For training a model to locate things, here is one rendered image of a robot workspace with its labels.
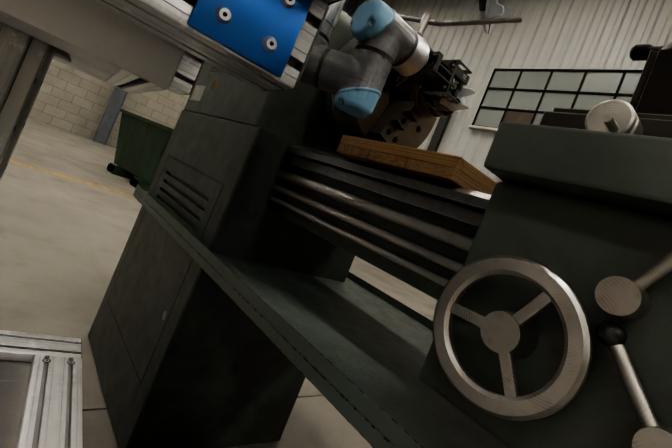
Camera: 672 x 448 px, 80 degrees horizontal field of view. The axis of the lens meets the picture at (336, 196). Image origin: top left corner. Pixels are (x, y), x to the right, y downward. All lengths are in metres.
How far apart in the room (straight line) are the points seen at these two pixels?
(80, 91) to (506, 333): 10.57
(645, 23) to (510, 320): 8.79
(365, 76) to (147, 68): 0.39
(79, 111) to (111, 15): 10.35
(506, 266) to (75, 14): 0.47
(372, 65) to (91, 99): 10.23
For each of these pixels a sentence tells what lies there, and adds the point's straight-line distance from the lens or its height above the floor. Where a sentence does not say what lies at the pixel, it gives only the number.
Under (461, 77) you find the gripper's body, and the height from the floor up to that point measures 1.09.
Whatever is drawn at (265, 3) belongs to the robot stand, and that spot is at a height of 0.90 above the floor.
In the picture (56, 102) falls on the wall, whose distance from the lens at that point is 10.74.
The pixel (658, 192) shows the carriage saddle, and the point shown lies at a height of 0.87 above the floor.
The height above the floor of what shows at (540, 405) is 0.66.
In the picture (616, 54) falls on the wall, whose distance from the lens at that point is 8.93.
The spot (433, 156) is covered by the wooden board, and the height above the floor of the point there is 0.90.
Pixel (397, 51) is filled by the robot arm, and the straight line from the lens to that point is 0.77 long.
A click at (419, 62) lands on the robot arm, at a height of 1.07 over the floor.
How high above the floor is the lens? 0.76
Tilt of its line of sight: 1 degrees up
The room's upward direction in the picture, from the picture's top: 22 degrees clockwise
